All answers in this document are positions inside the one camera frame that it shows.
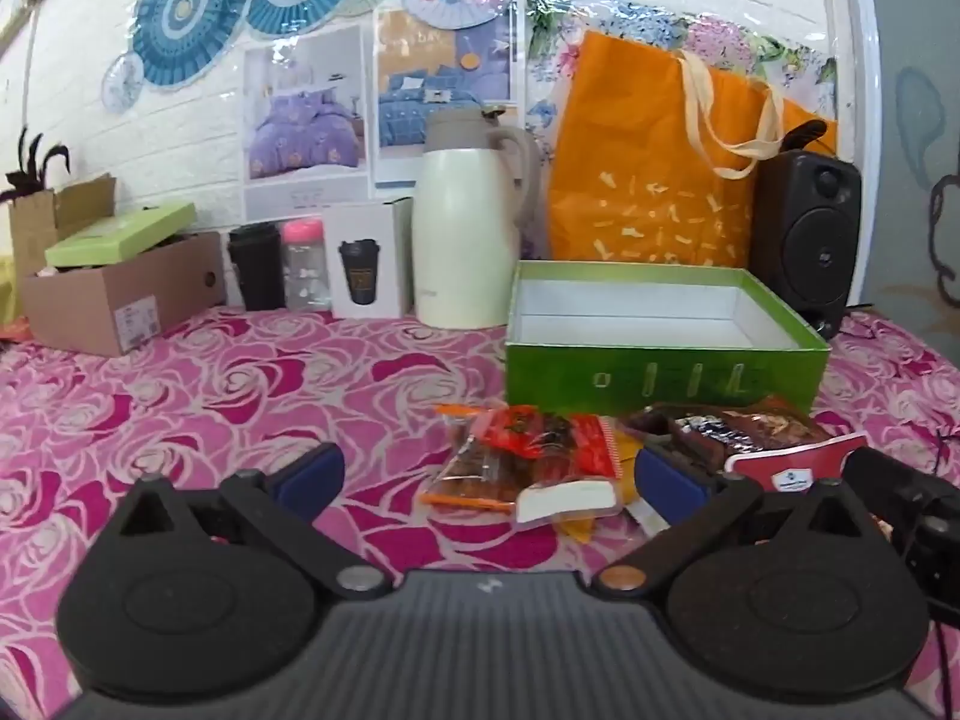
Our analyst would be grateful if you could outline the clear orange-edged snack packet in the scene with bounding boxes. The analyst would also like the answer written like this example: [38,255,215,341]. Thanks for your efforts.
[418,403,541,515]

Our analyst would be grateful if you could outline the orange tote bag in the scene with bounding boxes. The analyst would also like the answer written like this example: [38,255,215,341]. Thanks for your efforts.
[547,30,839,271]

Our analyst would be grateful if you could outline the blue bedding poster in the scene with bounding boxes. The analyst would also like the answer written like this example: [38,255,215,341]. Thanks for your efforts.
[373,4,524,185]

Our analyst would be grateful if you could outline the black speaker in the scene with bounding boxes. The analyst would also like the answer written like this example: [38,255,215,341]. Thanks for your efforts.
[750,120,862,340]

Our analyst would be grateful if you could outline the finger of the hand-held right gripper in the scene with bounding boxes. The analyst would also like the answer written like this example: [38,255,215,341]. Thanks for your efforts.
[846,447,940,523]

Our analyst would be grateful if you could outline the green box lid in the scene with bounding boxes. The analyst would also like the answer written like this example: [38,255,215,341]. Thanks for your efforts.
[45,202,197,269]

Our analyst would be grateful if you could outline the large blue paper fan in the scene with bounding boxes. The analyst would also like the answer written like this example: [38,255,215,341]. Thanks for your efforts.
[131,0,252,91]

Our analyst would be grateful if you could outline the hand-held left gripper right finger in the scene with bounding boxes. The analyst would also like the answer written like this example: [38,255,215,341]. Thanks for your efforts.
[592,444,882,605]

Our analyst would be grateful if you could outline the white-label clear snack packet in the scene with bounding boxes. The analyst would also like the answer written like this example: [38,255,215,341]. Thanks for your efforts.
[516,480,627,527]

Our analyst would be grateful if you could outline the cream thermos jug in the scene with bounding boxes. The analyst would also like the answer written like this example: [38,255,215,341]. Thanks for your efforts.
[412,109,542,329]

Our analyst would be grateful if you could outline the black feathers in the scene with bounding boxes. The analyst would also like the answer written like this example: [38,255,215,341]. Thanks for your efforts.
[4,127,72,203]

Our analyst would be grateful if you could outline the yellow orange snack packet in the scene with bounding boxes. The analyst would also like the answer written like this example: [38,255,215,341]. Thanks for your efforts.
[559,414,646,545]

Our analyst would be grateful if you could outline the small pale paper fan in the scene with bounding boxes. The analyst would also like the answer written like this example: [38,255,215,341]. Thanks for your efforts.
[101,52,145,110]

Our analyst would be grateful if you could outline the white cup product box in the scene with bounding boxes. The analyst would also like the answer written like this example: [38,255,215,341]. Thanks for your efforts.
[322,197,415,320]

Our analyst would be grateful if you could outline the dark brown snack packet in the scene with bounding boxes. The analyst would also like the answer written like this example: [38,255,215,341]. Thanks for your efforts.
[626,399,830,470]

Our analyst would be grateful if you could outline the pink-lid clear bottle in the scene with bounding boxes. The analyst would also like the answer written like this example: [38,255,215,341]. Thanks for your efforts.
[281,217,332,312]

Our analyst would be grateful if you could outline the brown cardboard box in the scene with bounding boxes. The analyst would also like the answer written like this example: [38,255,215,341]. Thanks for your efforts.
[21,231,226,358]

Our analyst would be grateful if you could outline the black travel cup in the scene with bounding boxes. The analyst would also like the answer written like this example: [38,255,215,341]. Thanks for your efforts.
[227,223,287,311]

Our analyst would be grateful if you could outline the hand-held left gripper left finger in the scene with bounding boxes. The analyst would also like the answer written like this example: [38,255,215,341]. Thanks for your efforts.
[116,441,391,601]

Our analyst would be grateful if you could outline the purple bedding poster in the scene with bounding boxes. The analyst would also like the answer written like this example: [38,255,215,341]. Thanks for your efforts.
[241,22,372,230]

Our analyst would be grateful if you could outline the red white snack packet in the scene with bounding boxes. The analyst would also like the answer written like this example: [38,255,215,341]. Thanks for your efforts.
[724,431,869,496]

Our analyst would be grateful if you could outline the pink rose tablecloth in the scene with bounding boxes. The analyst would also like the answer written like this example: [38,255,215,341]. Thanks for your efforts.
[0,304,960,720]

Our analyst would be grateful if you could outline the green cardboard box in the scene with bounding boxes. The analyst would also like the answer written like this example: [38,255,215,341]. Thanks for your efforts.
[504,260,832,415]

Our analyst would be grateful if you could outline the open tan cardboard carton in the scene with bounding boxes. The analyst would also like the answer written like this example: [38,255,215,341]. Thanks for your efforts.
[9,174,117,278]

